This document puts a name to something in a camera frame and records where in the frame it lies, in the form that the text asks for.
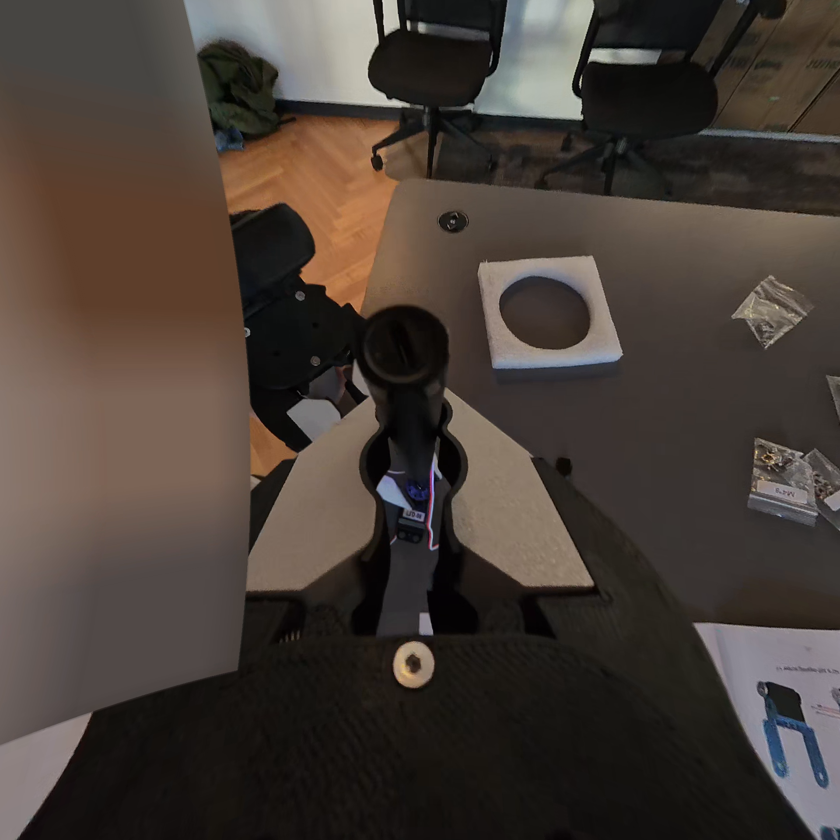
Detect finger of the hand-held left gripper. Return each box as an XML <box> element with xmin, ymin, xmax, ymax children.
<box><xmin>287</xmin><ymin>394</ymin><xmax>343</xmax><ymax>445</ymax></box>

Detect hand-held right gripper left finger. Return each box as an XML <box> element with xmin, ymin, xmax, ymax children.
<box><xmin>247</xmin><ymin>392</ymin><xmax>395</xmax><ymax>636</ymax></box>

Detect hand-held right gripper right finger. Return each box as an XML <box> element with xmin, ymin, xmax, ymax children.
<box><xmin>430</xmin><ymin>386</ymin><xmax>597</xmax><ymax>636</ymax></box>

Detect black screwdriver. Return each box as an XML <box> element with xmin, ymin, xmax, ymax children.
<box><xmin>360</xmin><ymin>305</ymin><xmax>452</xmax><ymax>490</ymax></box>

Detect black servo motor with wires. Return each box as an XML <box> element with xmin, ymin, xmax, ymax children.
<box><xmin>377</xmin><ymin>459</ymin><xmax>442</xmax><ymax>549</ymax></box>

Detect white foam square frame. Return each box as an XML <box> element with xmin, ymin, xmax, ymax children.
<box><xmin>477</xmin><ymin>255</ymin><xmax>624</xmax><ymax>385</ymax></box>

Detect dark grey desk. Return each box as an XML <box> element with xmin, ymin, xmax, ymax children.
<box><xmin>351</xmin><ymin>178</ymin><xmax>840</xmax><ymax>634</ymax></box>

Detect green jacket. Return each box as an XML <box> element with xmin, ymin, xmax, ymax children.
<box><xmin>197</xmin><ymin>41</ymin><xmax>281</xmax><ymax>139</ymax></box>

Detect illustrated instruction booklet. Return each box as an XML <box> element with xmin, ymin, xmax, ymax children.
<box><xmin>693</xmin><ymin>621</ymin><xmax>840</xmax><ymax>840</ymax></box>

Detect black office chair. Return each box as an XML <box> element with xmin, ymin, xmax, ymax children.
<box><xmin>537</xmin><ymin>0</ymin><xmax>788</xmax><ymax>198</ymax></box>
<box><xmin>366</xmin><ymin>0</ymin><xmax>510</xmax><ymax>179</ymax></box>

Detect brown cardboard boxes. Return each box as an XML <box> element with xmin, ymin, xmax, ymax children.
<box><xmin>694</xmin><ymin>0</ymin><xmax>840</xmax><ymax>137</ymax></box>

